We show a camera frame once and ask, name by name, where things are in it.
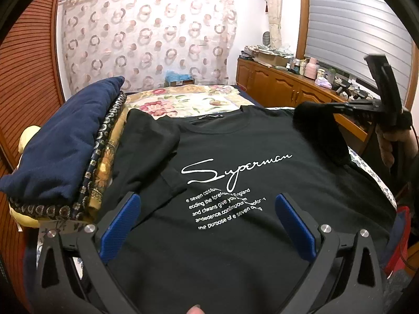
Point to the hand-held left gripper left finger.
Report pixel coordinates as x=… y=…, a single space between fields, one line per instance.
x=120 y=227

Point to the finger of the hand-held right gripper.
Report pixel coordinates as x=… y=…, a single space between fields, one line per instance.
x=355 y=106

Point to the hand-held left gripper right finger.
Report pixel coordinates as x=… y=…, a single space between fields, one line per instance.
x=294 y=227

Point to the black printed t-shirt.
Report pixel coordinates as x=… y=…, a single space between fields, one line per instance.
x=229 y=137

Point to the person's right hand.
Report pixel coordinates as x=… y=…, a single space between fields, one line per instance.
x=386 y=147

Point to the purple pouch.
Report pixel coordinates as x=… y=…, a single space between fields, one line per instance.
x=323 y=82

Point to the pink bottle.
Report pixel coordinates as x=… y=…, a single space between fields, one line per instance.
x=311 y=68

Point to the yellow floral cloth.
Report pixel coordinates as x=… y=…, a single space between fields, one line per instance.
x=104 y=170

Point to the grey window blind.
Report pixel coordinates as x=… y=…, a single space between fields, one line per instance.
x=353 y=23

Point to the wooden cabinet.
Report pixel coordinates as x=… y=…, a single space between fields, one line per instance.
x=278 y=85

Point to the cardboard box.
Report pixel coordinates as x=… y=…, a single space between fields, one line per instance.
x=270 y=59

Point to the navy folded blanket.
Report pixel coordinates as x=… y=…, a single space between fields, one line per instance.
x=55 y=137

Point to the grey oval fan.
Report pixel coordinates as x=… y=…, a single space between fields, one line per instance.
x=266 y=39

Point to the tied lace curtain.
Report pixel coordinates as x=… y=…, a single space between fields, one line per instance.
x=274 y=13

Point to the yellow pillow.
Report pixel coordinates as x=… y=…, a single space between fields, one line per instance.
x=27 y=140

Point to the floral bedspread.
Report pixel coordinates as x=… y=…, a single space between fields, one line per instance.
x=183 y=99

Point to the blue box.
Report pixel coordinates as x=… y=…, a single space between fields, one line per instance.
x=178 y=78

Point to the louvred wooden wardrobe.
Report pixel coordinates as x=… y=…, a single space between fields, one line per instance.
x=29 y=55

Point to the circle-patterned curtain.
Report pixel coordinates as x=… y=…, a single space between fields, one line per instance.
x=147 y=32

